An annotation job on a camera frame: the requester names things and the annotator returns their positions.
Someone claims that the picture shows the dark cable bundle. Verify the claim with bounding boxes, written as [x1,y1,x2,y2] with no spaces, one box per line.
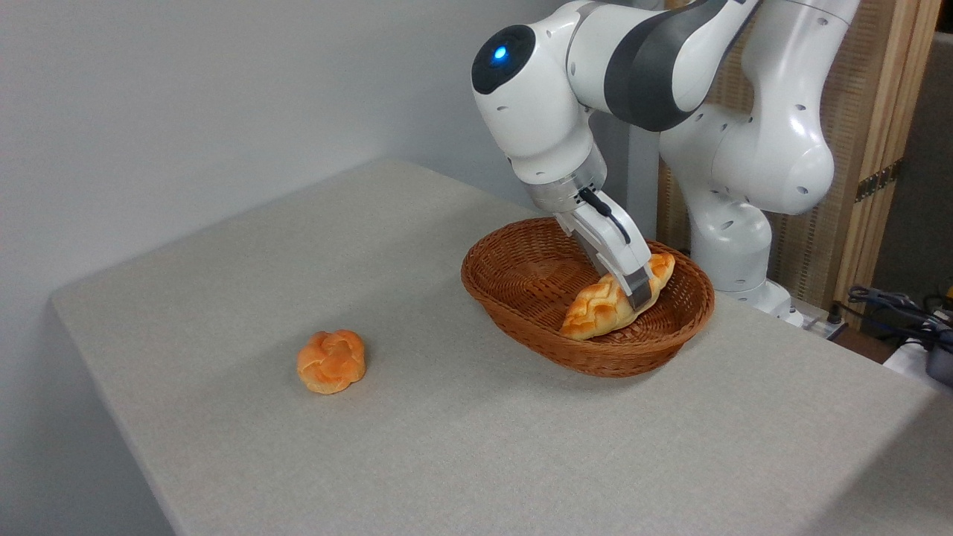
[845,285,953,351]

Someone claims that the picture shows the grey tablecloth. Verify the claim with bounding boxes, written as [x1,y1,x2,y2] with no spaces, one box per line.
[51,158,953,536]

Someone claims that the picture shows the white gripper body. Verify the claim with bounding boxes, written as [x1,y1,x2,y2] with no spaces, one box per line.
[555,194,656,295]

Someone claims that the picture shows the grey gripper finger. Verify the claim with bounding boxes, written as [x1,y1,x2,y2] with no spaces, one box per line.
[624,267,656,312]

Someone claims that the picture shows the long braided bread loaf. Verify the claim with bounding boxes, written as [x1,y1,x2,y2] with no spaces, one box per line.
[560,252,676,341]

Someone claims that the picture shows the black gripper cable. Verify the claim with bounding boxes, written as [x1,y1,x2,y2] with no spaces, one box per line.
[579,188,632,245]

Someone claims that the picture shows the round orange bread roll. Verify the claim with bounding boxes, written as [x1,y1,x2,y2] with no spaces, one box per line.
[296,330,367,395]

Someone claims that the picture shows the brown wicker basket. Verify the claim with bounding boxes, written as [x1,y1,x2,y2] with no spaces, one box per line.
[461,217,715,378]

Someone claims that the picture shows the dark grey partition panel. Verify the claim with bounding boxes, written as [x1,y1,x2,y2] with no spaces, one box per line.
[871,33,953,299]

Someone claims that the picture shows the metal screen hinge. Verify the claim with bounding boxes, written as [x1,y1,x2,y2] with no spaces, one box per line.
[855,160,903,203]

